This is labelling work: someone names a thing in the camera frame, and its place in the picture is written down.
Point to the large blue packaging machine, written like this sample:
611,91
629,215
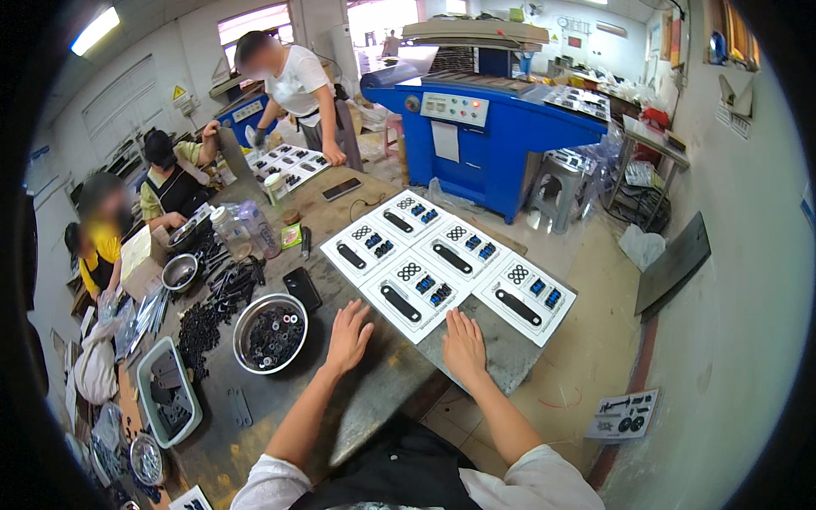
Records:
484,146

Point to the cluttered side table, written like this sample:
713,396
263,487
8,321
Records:
647,166

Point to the sheet of white part cards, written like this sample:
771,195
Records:
290,164

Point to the grey smartphone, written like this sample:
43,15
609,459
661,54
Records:
341,188

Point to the person's body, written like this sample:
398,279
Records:
408,475

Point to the white plastic bag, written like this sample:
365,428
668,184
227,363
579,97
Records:
641,247

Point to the cardboard box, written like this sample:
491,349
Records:
141,261

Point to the steel bowl of screws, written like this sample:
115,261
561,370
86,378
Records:
146,459

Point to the white card with black parts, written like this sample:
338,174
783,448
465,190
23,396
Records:
411,215
358,252
410,294
465,247
191,499
526,299

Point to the black smartphone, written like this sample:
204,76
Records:
303,288

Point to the pile of small black parts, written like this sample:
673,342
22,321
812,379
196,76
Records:
199,338

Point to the clear plastic water bottle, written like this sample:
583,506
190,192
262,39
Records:
229,233
260,228

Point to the white basket of black plates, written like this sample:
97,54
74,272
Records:
169,395

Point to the small steel bowl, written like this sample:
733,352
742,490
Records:
180,273
182,234

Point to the yellow warning sign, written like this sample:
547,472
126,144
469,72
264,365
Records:
179,93

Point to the grey metal strips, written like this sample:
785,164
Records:
240,407

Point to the ceiling tube light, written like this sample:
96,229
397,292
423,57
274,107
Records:
95,30

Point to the small brown round lid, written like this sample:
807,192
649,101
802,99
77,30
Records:
291,217

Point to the grey plastic stool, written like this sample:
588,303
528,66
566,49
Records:
561,191

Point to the sheet of packed cards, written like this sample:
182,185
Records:
577,102

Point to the bundle of metal rods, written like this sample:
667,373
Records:
148,319

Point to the large steel bowl of washers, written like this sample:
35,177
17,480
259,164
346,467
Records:
271,335

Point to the person's left hand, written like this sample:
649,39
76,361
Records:
347,341

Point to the green snack packet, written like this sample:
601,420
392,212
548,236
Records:
291,236

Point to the white jar with green lid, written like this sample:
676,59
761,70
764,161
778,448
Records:
276,189

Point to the white cloth bag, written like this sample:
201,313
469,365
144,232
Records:
95,366

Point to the printed paper card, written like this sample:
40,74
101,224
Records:
623,414

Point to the person's right hand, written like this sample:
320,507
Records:
464,350

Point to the small blue machine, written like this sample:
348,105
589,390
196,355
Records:
245,118

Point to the dark board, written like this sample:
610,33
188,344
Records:
672,268

